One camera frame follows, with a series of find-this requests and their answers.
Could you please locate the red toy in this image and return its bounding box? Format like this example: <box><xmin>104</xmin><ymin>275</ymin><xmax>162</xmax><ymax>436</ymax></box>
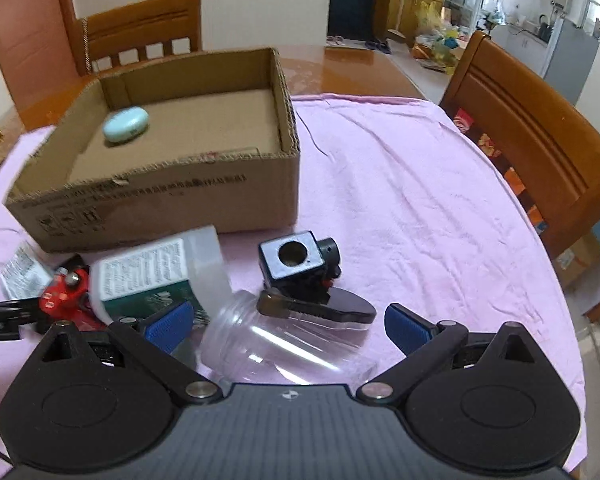
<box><xmin>37</xmin><ymin>266</ymin><xmax>95</xmax><ymax>322</ymax></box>

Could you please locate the pink cloth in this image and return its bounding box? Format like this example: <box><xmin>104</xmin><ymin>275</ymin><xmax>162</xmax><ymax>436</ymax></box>
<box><xmin>0</xmin><ymin>92</ymin><xmax>588</xmax><ymax>476</ymax></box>

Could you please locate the cardboard box on floor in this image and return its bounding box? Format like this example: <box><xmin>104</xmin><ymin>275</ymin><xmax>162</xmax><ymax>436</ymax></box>
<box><xmin>555</xmin><ymin>232</ymin><xmax>600</xmax><ymax>289</ymax></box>

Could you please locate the white bottle with green label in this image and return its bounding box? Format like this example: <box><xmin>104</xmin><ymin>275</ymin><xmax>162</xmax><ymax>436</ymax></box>
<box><xmin>89</xmin><ymin>225</ymin><xmax>232</xmax><ymax>328</ymax></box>

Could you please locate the black cube toy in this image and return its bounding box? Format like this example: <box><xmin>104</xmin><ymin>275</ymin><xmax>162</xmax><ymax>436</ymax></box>
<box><xmin>258</xmin><ymin>230</ymin><xmax>342</xmax><ymax>292</ymax></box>

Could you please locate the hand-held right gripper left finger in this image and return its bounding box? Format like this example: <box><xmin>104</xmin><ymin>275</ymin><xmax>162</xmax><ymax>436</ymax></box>
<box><xmin>30</xmin><ymin>300</ymin><xmax>226</xmax><ymax>407</ymax></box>

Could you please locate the pile of yellow bags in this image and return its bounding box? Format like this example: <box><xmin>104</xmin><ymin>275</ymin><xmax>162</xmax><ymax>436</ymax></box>
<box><xmin>411</xmin><ymin>0</ymin><xmax>470</xmax><ymax>73</ymax></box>

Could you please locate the light blue oval case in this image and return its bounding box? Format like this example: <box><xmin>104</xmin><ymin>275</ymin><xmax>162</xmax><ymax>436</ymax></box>
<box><xmin>102</xmin><ymin>106</ymin><xmax>151</xmax><ymax>145</ymax></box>

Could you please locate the brown wooden door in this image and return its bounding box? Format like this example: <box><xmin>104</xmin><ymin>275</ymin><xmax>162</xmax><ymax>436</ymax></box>
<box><xmin>0</xmin><ymin>0</ymin><xmax>83</xmax><ymax>128</ymax></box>

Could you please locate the brown cardboard box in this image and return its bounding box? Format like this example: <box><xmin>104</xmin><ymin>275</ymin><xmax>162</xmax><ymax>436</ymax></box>
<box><xmin>5</xmin><ymin>47</ymin><xmax>302</xmax><ymax>254</ymax></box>

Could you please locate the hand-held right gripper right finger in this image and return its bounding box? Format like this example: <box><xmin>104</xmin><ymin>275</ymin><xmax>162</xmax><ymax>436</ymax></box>
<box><xmin>356</xmin><ymin>303</ymin><xmax>551</xmax><ymax>405</ymax></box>

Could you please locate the wooden chair with slatted back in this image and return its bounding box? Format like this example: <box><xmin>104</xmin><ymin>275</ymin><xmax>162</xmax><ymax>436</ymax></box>
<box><xmin>77</xmin><ymin>0</ymin><xmax>203</xmax><ymax>77</ymax></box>

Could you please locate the wooden chair with grooved back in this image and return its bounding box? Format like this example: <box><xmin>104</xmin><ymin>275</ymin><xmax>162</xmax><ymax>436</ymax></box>
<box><xmin>438</xmin><ymin>30</ymin><xmax>600</xmax><ymax>262</ymax></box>

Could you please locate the white printed paper packet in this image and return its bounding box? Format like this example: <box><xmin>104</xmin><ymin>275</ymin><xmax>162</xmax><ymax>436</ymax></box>
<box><xmin>0</xmin><ymin>241</ymin><xmax>54</xmax><ymax>302</ymax></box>

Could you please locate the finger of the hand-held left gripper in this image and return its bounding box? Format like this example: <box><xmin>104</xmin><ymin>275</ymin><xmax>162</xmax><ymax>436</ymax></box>
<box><xmin>0</xmin><ymin>285</ymin><xmax>43</xmax><ymax>343</ymax></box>

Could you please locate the grey refrigerator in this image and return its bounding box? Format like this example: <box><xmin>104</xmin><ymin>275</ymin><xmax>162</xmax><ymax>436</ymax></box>
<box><xmin>544</xmin><ymin>16</ymin><xmax>600</xmax><ymax>107</ymax></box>

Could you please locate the wooden cabinet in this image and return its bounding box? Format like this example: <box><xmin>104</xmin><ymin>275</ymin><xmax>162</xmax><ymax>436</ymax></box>
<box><xmin>384</xmin><ymin>0</ymin><xmax>449</xmax><ymax>42</ymax></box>

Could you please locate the dark doorway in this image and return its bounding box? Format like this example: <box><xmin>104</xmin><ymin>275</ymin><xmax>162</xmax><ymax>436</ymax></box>
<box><xmin>329</xmin><ymin>0</ymin><xmax>379</xmax><ymax>41</ymax></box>

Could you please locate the clear plastic jar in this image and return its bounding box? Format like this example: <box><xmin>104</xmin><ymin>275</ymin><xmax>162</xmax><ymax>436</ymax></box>
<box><xmin>199</xmin><ymin>287</ymin><xmax>377</xmax><ymax>387</ymax></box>

